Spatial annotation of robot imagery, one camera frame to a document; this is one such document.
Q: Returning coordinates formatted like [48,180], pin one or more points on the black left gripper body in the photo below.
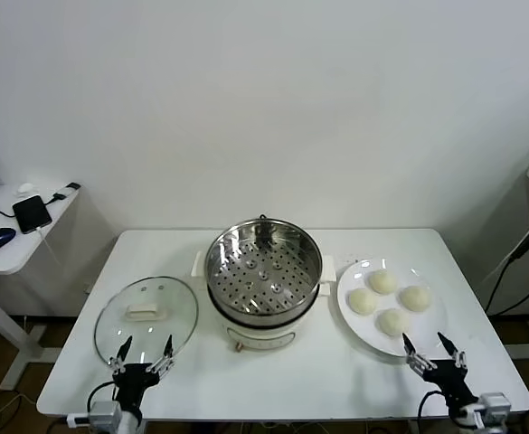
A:
[133,382]

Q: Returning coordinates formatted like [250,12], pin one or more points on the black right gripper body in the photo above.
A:
[447,382]

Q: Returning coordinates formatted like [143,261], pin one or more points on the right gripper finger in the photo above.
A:
[456,357]
[418,359]

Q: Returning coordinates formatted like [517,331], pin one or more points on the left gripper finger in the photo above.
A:
[121,359]
[167,359]

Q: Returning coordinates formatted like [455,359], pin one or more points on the white steamed baozi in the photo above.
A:
[415,298]
[362,301]
[382,282]
[393,322]

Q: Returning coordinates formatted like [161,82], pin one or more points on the round glass pot lid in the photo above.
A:
[155,289]

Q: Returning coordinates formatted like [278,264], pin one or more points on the stainless steel steamer basket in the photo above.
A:
[228,253]

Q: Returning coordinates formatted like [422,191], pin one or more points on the white electric cooker pot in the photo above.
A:
[255,336]

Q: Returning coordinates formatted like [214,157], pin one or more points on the white round plate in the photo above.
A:
[354,278]

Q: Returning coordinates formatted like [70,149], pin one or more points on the black smartphone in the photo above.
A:
[31,213]

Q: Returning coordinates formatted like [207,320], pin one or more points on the small white round object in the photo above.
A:
[25,187]

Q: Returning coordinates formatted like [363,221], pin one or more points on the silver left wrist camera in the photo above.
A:
[106,413]

